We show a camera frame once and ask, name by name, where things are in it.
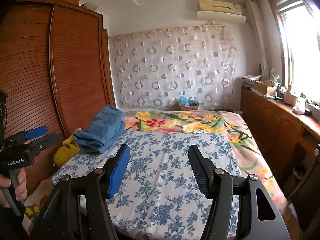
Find pink bottle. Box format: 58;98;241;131
284;84;295;105

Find yellow plush toy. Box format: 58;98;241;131
54;128;83;167

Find person's left hand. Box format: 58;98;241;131
0;167;28;208

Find small cardboard box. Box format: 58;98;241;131
179;101;199;110

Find folded blue jeans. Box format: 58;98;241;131
73;127;118;155

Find open cardboard box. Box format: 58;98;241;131
254;80;278;95

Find blue denim pants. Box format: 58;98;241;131
86;105;126;140

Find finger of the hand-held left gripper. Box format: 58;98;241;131
24;126;48;140
30;133;60;153

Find wooden slatted wardrobe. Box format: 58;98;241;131
0;0;117;200

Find white bottle green cap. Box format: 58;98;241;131
297;92;307;110

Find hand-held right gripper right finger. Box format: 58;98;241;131
187;144;292;240

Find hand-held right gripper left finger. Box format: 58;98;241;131
30;144;131;240

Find circle patterned sheer curtain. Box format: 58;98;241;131
108;25;240;109

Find window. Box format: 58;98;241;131
266;0;320;120

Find beige air conditioner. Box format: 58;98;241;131
197;0;247;25

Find stack of papers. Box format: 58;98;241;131
239;75;263;85

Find long wooden cabinet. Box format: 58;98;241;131
240;86;320;230

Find bundled window curtain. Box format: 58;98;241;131
245;0;272;78

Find blue floral bed sheet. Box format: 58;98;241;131
51;130;242;235

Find colourful flower blanket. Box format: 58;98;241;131
24;109;288;228

